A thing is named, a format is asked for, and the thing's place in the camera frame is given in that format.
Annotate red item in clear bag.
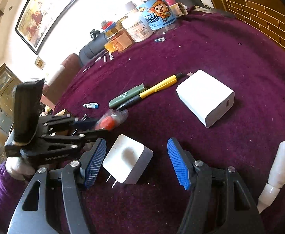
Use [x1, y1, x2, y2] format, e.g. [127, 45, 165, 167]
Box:
[94, 109, 129, 131]

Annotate left purple sleeve forearm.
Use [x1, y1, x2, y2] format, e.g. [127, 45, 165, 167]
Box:
[0, 161, 25, 233]

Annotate maroon tablecloth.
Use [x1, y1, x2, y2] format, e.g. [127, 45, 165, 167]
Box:
[55, 11, 285, 233]

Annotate white plastic jar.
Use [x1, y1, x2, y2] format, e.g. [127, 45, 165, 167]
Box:
[121, 12, 154, 43]

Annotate white bottle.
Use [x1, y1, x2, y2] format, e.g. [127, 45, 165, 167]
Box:
[257, 141, 285, 213]

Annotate left white gloved hand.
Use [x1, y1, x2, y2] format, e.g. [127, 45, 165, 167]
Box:
[5, 157, 35, 181]

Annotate yellow black pen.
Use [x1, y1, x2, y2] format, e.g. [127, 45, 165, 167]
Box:
[116, 72, 184, 111]

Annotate orange label jar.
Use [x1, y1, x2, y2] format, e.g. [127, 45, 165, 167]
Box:
[108, 28, 134, 52]

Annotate green lighter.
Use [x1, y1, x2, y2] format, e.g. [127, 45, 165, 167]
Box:
[108, 83, 146, 109]

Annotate large white charger block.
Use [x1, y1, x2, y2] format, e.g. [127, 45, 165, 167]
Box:
[176, 70, 235, 128]

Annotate small blue white tube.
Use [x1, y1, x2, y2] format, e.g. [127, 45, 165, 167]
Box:
[83, 103, 99, 109]

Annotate framed wall painting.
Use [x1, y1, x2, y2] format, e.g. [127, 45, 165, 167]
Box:
[15, 0, 77, 54]

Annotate small white plug adapter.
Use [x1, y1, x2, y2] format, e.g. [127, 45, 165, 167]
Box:
[103, 134, 154, 185]

